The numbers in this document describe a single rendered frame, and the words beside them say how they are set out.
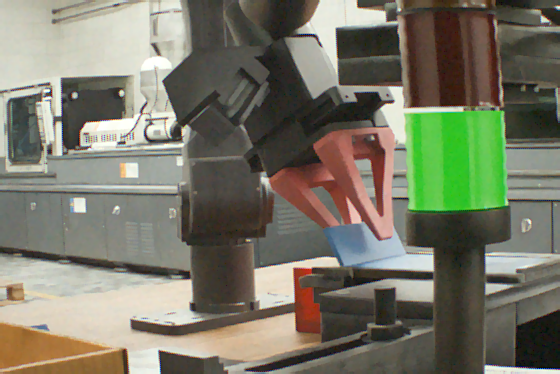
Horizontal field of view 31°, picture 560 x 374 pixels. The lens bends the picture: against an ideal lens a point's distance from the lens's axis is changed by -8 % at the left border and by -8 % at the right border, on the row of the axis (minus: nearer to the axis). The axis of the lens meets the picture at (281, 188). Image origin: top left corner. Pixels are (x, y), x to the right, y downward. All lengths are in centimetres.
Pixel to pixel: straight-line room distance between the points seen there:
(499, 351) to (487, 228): 25
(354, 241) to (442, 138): 38
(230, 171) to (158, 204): 728
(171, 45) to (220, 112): 847
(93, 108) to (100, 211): 125
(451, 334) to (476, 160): 6
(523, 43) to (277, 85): 20
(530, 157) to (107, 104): 502
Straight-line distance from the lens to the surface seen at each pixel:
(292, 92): 74
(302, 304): 97
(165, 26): 917
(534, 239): 597
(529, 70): 64
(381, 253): 75
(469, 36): 37
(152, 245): 840
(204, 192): 100
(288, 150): 75
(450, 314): 38
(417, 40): 37
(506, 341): 62
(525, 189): 598
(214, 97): 70
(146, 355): 79
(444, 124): 37
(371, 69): 63
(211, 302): 104
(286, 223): 780
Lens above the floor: 108
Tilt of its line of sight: 3 degrees down
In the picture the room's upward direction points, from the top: 3 degrees counter-clockwise
